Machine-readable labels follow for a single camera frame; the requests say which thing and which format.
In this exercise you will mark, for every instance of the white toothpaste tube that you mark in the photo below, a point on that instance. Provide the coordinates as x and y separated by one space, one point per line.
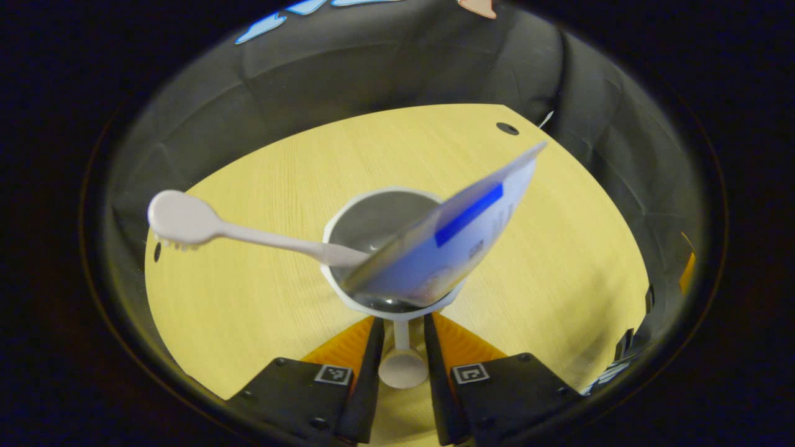
447 248

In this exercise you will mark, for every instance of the white cup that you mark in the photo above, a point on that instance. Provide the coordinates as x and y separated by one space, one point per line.
372 217

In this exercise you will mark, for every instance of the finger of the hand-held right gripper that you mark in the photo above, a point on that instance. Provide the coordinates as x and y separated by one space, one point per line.
623 344
687 270

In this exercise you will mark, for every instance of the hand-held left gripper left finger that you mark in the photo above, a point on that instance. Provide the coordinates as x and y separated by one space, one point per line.
371 372

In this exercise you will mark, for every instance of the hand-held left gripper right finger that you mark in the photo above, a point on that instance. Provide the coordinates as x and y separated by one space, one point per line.
438 379

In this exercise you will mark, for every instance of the white toothbrush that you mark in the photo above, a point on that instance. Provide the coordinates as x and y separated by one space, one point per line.
186 217

